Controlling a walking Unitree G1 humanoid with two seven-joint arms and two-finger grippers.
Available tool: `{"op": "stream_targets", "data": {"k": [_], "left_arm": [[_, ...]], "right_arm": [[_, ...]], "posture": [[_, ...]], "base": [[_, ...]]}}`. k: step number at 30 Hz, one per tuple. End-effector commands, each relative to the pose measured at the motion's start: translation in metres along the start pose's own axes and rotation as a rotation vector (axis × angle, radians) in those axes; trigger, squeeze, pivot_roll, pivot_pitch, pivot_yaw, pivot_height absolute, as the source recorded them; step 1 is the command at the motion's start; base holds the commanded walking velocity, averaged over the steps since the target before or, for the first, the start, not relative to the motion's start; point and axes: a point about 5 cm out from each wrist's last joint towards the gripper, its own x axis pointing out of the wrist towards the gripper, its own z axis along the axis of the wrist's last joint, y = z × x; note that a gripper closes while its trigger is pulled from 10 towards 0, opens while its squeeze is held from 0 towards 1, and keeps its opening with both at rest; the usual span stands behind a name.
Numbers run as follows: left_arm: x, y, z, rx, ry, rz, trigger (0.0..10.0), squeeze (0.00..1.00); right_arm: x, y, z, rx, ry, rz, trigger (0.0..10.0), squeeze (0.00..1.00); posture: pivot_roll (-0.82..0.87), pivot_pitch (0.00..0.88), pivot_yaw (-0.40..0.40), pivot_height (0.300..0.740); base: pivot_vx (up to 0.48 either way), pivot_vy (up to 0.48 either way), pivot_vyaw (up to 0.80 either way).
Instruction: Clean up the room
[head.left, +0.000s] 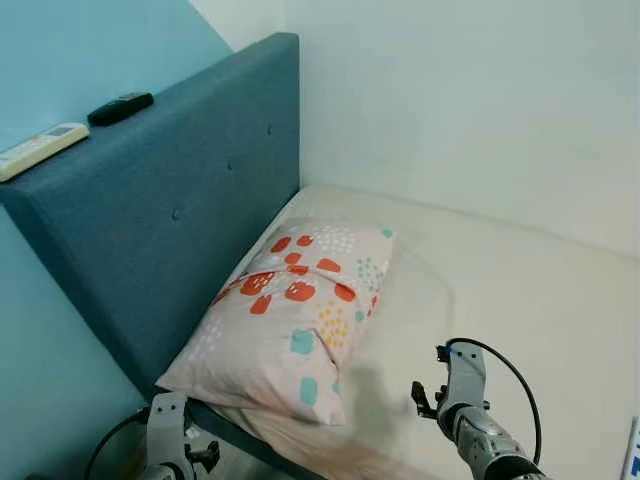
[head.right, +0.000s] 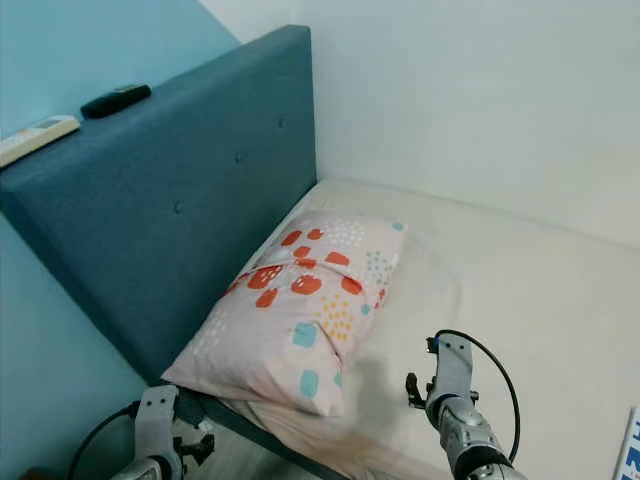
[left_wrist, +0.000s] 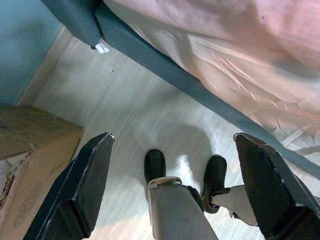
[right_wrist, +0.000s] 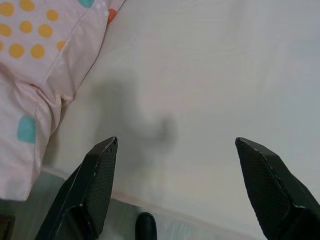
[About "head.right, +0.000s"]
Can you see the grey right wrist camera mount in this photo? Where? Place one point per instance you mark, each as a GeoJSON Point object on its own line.
{"type": "Point", "coordinates": [453, 365]}

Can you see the pink patterned pillow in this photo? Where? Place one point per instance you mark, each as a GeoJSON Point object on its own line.
{"type": "Point", "coordinates": [290, 320]}

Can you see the white remote control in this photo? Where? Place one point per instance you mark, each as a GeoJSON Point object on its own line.
{"type": "Point", "coordinates": [40, 138]}

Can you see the black remote control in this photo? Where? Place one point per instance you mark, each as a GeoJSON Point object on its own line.
{"type": "Point", "coordinates": [115, 100]}

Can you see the white book blue lettering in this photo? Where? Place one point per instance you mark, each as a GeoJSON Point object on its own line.
{"type": "Point", "coordinates": [628, 450]}

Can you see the cream mattress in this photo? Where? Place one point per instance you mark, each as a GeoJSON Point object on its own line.
{"type": "Point", "coordinates": [530, 290]}

